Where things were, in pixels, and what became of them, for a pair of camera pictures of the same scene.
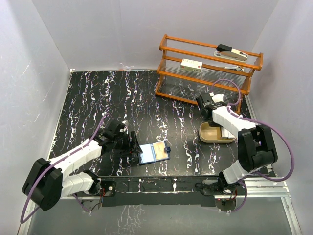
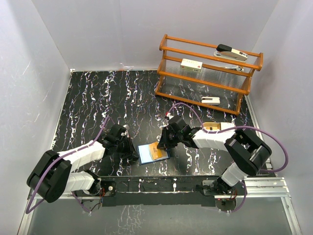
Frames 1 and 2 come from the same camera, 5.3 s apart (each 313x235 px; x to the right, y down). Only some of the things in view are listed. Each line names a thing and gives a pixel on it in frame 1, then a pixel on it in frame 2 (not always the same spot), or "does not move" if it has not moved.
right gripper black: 215,124 to 164,142
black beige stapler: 227,52 does not move
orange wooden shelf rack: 189,70 does not move
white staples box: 191,65 does not move
